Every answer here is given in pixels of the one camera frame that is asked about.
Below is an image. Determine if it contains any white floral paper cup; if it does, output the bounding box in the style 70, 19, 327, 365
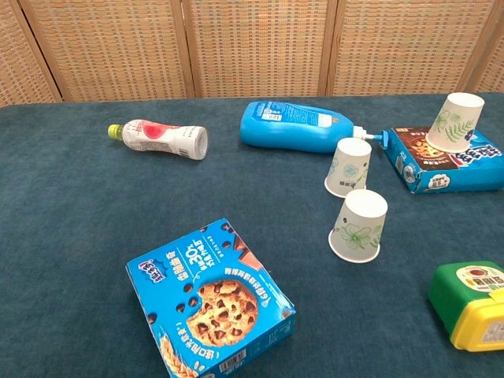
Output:
324, 137, 372, 198
426, 92, 485, 153
328, 188, 389, 264

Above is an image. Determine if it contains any blue detergent pump bottle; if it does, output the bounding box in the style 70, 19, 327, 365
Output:
239, 101, 391, 154

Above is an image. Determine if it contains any white pink drink bottle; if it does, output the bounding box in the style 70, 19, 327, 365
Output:
107, 117, 209, 161

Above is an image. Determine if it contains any blue chocolate chip cookie box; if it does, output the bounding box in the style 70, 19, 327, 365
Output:
125, 218, 297, 378

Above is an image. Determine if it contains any woven rattan folding screen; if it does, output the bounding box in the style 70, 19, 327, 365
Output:
0, 0, 504, 108

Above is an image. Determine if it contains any brown and blue cookie box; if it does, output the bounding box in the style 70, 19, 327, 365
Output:
382, 126, 504, 195

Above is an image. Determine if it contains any teal felt table cover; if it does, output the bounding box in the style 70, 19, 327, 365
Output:
0, 92, 504, 378

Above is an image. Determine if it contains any green container with yellow lid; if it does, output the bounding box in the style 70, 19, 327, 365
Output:
428, 261, 504, 353

